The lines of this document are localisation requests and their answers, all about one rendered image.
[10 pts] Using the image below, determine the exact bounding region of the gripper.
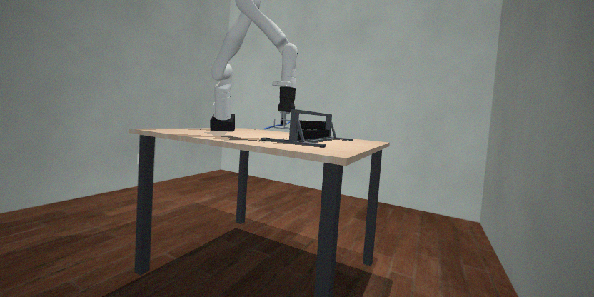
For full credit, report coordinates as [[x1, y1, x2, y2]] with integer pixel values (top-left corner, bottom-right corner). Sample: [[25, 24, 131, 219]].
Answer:
[[272, 76, 296, 119]]

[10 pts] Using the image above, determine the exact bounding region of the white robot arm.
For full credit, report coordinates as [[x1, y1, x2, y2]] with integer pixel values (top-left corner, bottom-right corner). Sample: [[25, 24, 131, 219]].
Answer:
[[211, 0, 298, 120]]

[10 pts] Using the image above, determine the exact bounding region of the dark grey metal rack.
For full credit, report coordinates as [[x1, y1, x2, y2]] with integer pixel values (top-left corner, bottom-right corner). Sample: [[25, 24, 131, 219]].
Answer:
[[261, 109, 353, 147]]

